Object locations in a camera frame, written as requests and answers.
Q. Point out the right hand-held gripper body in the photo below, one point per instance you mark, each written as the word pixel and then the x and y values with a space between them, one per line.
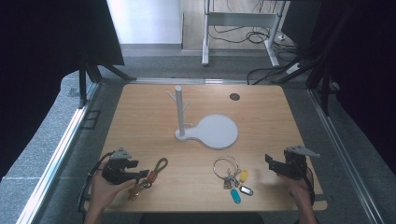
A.
pixel 294 165

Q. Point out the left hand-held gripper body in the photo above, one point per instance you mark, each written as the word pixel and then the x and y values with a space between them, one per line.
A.
pixel 115 169

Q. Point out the white key rack round base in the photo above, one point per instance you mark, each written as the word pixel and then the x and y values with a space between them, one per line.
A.
pixel 214 130

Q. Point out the person's right hand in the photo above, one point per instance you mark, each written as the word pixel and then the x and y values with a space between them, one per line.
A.
pixel 297 189

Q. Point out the person's left hand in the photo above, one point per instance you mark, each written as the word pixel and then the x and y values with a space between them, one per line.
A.
pixel 104 193

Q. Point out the dark round table grommet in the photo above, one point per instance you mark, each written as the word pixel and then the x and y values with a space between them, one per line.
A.
pixel 234 96

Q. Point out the person's dark clothing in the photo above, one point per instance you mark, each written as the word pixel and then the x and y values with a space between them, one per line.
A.
pixel 202 218

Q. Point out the black metal stand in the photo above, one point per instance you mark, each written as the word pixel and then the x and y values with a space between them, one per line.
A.
pixel 325 93

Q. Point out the white power strip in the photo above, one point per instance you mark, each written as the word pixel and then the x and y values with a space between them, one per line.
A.
pixel 294 68

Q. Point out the black tripod stand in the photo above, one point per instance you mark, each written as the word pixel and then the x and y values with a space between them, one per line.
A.
pixel 93 73

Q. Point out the small white adapter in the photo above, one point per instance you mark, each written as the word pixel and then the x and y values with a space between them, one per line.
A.
pixel 281 37

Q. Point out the black curtain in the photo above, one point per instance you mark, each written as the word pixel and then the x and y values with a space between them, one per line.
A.
pixel 37 62
pixel 364 62

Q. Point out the aluminium rail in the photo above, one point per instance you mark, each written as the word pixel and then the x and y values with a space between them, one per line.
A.
pixel 56 155
pixel 348 155

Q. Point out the white metal desk frame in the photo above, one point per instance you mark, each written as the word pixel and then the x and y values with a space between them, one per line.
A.
pixel 239 19

